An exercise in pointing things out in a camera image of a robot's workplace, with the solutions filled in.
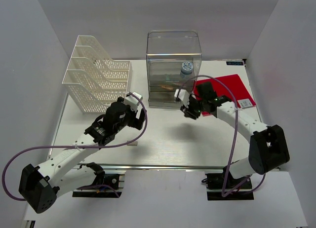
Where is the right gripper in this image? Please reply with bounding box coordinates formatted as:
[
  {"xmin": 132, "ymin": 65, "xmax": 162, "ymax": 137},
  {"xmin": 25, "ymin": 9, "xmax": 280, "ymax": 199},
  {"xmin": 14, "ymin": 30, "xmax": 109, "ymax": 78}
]
[{"xmin": 181, "ymin": 95, "xmax": 206, "ymax": 120}]

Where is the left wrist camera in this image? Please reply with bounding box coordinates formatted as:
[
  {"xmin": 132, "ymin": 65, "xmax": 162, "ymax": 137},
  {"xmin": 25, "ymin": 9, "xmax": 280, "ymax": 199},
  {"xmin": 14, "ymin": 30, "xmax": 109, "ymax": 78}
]
[{"xmin": 123, "ymin": 92, "xmax": 143, "ymax": 113}]

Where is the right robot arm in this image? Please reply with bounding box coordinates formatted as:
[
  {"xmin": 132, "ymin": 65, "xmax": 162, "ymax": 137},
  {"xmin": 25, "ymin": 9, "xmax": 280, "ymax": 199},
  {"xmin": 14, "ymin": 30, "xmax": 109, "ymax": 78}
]
[{"xmin": 174, "ymin": 82, "xmax": 290, "ymax": 188}]

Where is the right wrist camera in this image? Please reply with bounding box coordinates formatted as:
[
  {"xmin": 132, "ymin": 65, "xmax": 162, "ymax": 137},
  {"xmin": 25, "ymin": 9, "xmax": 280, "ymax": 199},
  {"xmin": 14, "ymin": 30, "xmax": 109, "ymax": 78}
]
[{"xmin": 174, "ymin": 88, "xmax": 190, "ymax": 108}]

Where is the dark label sticker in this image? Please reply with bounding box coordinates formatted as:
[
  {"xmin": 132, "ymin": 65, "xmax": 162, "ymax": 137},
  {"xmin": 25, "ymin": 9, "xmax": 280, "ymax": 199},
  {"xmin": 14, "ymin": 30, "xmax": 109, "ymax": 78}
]
[{"xmin": 226, "ymin": 61, "xmax": 244, "ymax": 66}]

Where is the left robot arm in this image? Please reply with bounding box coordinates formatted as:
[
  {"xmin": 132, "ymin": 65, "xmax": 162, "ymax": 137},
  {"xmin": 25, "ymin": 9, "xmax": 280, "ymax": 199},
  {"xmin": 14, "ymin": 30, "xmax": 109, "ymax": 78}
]
[{"xmin": 18, "ymin": 92, "xmax": 147, "ymax": 214}]

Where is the clear acrylic drawer organizer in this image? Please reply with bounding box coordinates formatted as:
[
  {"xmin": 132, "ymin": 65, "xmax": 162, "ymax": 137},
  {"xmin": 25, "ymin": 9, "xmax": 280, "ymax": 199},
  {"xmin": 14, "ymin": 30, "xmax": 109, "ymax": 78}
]
[{"xmin": 146, "ymin": 30, "xmax": 202, "ymax": 108}]

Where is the grey eraser block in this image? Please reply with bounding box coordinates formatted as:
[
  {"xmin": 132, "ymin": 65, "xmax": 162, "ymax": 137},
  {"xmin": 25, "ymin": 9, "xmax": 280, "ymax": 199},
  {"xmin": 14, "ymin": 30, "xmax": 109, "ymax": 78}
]
[{"xmin": 128, "ymin": 141, "xmax": 138, "ymax": 146}]

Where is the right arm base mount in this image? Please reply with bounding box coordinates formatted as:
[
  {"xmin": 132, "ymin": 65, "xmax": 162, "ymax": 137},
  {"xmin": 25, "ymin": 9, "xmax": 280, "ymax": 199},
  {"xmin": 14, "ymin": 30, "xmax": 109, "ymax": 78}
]
[{"xmin": 202, "ymin": 172, "xmax": 255, "ymax": 201}]

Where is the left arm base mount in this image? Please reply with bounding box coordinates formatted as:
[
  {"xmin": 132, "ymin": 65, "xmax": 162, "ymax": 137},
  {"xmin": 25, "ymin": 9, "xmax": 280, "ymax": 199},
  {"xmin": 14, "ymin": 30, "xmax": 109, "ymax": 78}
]
[{"xmin": 72, "ymin": 170, "xmax": 125, "ymax": 198}]

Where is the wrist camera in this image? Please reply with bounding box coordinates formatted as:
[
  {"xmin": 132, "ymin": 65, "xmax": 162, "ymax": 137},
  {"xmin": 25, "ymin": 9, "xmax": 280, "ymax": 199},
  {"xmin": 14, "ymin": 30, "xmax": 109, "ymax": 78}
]
[
  {"xmin": 174, "ymin": 88, "xmax": 190, "ymax": 108},
  {"xmin": 123, "ymin": 92, "xmax": 143, "ymax": 113}
]

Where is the blue cleaning gel jar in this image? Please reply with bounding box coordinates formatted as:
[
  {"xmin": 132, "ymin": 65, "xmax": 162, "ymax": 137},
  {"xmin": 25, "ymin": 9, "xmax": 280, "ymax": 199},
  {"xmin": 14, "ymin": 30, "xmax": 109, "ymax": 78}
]
[{"xmin": 180, "ymin": 61, "xmax": 194, "ymax": 79}]

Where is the white plastic file rack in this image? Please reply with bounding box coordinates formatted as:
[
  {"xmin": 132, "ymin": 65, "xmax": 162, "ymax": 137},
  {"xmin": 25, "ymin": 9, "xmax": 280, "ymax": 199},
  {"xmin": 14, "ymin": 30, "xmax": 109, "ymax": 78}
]
[{"xmin": 62, "ymin": 35, "xmax": 132, "ymax": 114}]

